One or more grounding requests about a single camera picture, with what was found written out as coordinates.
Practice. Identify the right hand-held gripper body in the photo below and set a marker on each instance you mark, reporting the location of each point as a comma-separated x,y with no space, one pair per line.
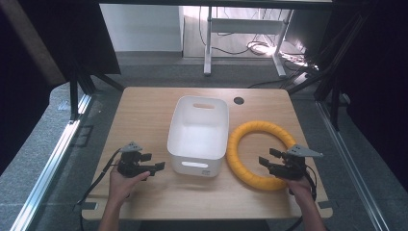
290,166

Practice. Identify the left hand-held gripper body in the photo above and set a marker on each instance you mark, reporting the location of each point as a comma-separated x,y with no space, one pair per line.
130,166

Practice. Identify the white plastic basket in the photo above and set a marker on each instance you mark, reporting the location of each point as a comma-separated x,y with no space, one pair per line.
197,141

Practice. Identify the person's left hand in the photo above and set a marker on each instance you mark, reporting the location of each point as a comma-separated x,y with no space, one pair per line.
122,186

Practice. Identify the person's right hand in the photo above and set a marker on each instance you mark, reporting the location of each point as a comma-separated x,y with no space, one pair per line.
298,187

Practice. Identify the round black table grommet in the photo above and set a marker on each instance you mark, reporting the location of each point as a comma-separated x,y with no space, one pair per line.
238,100

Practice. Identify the black metal stand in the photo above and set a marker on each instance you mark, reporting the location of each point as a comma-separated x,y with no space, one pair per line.
74,93
335,99

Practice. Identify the black curtain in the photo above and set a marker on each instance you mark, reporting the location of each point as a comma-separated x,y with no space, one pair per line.
80,32
378,80

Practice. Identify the aluminium rail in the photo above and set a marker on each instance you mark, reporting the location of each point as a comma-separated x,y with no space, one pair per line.
349,166
48,170

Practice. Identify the white metal desk frame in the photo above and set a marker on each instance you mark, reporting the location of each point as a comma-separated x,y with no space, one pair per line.
208,48

